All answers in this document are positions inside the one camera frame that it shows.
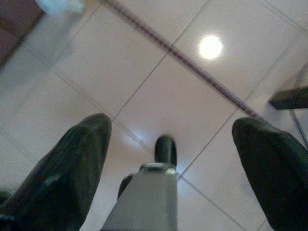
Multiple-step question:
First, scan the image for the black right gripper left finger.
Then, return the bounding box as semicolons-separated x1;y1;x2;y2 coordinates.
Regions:
0;113;113;231

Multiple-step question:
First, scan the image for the striped rope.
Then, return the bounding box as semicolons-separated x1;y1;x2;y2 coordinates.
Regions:
100;0;264;120

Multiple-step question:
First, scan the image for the brown wooden furniture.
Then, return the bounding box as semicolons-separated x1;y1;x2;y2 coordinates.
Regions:
0;0;45;68

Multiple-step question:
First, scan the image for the black bar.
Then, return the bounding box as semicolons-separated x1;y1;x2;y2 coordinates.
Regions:
269;86;308;111

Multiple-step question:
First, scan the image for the white cloth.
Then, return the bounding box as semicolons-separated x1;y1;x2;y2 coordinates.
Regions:
35;0;85;15

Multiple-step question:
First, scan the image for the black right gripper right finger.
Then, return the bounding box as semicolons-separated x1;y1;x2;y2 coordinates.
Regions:
231;116;308;231

